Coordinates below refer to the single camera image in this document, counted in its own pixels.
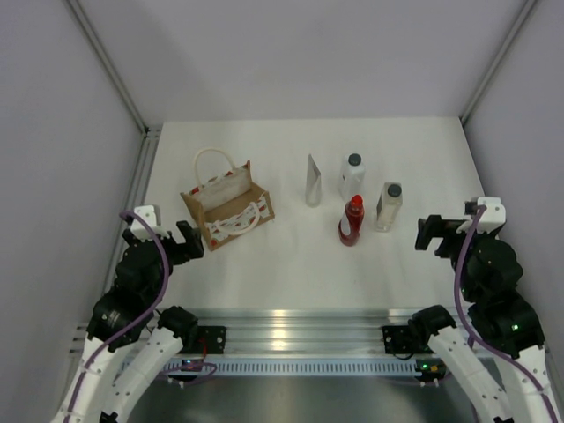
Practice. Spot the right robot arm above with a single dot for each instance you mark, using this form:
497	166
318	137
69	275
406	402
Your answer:
495	348

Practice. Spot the white bottle grey cap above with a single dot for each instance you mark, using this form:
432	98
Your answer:
351	176

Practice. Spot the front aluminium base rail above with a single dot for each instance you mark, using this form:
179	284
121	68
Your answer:
304	333

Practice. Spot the perforated cable duct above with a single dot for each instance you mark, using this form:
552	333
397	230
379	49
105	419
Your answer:
221	366

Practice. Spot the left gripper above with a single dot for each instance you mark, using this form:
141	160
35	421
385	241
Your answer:
189	249

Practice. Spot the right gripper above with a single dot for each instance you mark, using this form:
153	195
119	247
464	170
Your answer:
435	226

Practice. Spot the red liquid bottle red cap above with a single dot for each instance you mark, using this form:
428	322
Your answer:
350	224

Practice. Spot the aluminium frame rail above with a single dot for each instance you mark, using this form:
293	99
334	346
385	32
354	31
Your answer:
104	150

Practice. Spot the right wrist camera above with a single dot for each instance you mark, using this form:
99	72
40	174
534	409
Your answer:
487	214

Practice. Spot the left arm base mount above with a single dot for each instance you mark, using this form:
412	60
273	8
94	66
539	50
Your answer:
210	340

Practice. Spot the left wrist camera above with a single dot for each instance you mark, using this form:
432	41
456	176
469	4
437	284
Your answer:
148	215

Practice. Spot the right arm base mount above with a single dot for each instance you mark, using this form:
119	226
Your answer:
399	341

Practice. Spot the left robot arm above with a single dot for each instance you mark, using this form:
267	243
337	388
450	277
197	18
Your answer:
103	389

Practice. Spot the clear square bottle grey cap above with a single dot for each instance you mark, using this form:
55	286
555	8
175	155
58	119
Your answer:
388	206

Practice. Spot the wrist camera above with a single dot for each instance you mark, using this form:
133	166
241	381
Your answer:
148	215
487	214

